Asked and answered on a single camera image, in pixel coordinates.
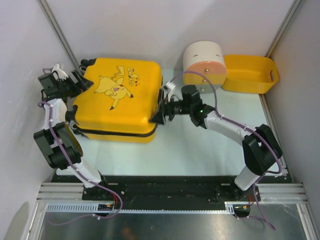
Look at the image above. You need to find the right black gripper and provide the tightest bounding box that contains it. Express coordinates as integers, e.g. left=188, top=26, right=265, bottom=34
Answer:
left=148, top=95, right=192, bottom=127

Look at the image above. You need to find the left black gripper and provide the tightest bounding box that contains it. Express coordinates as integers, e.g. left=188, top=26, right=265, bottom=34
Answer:
left=58, top=70, right=95, bottom=99

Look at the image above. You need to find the yellow Pikachu suitcase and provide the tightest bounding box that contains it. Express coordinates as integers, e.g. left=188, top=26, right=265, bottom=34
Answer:
left=68, top=57, right=163, bottom=143

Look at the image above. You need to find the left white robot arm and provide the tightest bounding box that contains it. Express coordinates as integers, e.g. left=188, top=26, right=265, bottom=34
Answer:
left=33, top=66, right=111, bottom=200

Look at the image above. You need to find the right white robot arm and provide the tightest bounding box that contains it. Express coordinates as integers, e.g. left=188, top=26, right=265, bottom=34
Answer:
left=150, top=85, right=283, bottom=201

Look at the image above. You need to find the white round drawer cabinet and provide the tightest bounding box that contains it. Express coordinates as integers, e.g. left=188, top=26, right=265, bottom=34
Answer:
left=182, top=40, right=227, bottom=93

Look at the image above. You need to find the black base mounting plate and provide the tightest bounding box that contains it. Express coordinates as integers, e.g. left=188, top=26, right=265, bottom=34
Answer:
left=50, top=176, right=292, bottom=210

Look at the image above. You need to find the yellow plastic basket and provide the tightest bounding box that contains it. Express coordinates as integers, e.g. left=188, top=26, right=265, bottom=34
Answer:
left=222, top=54, right=279, bottom=94

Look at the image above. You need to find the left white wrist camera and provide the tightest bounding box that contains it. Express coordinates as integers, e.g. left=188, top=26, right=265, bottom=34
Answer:
left=51, top=63, right=69, bottom=80

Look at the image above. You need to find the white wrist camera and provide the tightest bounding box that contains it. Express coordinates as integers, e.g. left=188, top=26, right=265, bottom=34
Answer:
left=162, top=81, right=176, bottom=102
left=51, top=63, right=69, bottom=80

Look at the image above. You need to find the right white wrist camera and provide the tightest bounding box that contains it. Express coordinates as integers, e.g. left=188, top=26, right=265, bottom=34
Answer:
left=162, top=81, right=176, bottom=102

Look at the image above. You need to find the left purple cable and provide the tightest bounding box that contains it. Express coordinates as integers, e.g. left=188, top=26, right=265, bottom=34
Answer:
left=37, top=101, right=125, bottom=226

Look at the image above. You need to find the aluminium frame rail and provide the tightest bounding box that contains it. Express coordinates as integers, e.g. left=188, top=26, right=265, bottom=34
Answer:
left=36, top=183, right=309, bottom=215

